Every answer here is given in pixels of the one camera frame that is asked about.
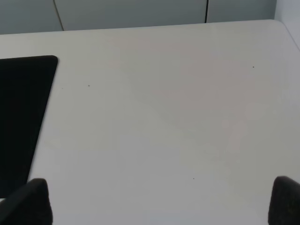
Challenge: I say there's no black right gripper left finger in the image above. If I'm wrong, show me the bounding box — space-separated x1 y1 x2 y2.
0 178 53 225

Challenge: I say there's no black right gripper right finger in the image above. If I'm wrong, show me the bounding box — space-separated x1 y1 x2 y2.
268 176 300 225

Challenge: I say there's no black mouse pad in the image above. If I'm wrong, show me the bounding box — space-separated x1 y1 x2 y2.
0 55 59 199

